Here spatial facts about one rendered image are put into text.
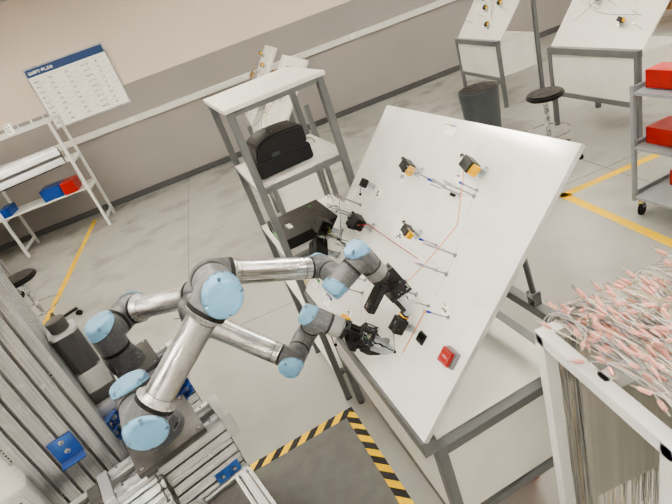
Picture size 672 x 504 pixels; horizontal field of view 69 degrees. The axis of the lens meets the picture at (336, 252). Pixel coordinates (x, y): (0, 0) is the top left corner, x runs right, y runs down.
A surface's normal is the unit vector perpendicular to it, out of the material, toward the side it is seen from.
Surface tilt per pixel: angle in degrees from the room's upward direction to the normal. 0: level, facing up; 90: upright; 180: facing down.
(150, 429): 95
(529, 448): 90
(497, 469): 90
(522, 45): 90
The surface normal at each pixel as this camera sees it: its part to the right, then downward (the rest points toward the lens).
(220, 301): 0.54, 0.18
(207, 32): 0.26, 0.40
